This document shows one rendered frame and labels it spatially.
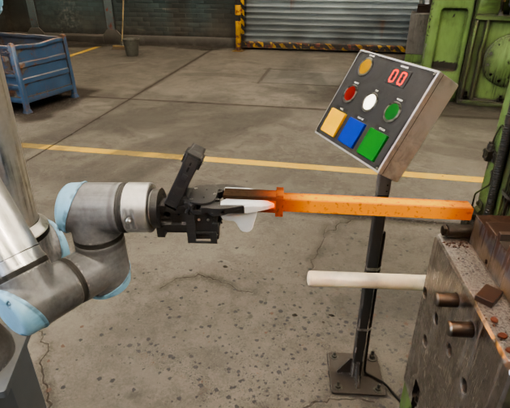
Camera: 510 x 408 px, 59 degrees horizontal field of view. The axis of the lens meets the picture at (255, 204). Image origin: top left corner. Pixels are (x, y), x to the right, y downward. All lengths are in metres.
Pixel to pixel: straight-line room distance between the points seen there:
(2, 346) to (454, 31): 5.33
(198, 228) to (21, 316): 0.31
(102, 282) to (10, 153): 0.36
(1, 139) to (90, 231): 0.32
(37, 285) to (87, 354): 1.28
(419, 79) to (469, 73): 4.55
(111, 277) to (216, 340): 1.20
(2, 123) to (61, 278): 0.37
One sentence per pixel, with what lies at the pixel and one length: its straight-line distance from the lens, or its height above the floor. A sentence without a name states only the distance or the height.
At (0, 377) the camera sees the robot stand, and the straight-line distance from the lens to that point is 1.24.
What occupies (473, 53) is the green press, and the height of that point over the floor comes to 0.56.
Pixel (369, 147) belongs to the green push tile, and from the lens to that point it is 1.23.
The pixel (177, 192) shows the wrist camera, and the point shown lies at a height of 1.08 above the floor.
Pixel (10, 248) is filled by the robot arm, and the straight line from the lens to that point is 0.83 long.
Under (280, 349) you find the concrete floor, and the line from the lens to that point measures 1.99.
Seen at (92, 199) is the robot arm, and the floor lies 1.07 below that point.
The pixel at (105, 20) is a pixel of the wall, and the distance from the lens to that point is 10.00.
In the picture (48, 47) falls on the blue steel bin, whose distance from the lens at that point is 5.72.
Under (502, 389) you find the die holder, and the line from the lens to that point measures 0.81.
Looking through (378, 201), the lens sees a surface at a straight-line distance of 0.80.
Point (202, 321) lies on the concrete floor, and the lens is 2.12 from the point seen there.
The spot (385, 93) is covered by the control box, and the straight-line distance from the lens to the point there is 1.29.
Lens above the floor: 1.43
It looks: 28 degrees down
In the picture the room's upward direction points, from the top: straight up
